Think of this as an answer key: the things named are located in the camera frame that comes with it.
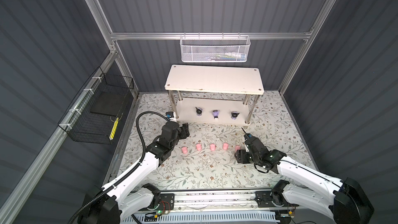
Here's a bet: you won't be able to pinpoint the dark purple toy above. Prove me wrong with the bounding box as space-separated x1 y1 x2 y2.
195 107 203 116

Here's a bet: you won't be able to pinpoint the purple striped toy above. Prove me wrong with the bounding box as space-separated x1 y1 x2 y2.
231 112 240 120

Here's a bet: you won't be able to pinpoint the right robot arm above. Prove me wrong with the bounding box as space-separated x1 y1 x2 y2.
234 134 374 224

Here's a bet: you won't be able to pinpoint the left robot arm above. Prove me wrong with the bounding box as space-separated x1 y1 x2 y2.
68 112 190 224

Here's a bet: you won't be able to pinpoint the white two-tier shelf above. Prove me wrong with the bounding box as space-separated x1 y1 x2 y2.
165 65 264 126

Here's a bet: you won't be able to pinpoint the floral patterned mat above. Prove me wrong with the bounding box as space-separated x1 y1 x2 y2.
111 91 324 192

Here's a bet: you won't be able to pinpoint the yellow label tag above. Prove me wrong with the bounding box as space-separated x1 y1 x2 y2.
109 117 119 141

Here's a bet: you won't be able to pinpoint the black pad in basket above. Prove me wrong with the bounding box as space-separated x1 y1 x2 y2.
90 92 125 117

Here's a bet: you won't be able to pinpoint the items in white basket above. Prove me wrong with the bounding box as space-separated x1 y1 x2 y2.
204 52 247 62

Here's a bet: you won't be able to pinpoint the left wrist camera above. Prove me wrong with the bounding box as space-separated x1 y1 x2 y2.
165 112 178 122

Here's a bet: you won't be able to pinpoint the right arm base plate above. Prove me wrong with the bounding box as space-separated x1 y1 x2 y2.
255 190 299 209

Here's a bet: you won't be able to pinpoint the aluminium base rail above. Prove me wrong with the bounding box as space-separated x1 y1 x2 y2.
90 188 343 214

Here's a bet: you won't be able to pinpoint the white ribbed cable duct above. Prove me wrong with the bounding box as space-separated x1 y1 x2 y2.
135 211 280 224

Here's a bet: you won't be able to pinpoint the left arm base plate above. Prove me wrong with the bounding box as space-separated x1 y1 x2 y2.
147 193 175 211

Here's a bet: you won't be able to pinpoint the black wire mesh basket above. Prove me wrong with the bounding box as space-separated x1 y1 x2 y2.
58 68 135 145

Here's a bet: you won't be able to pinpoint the white wire mesh basket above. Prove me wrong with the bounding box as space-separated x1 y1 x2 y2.
179 35 251 63

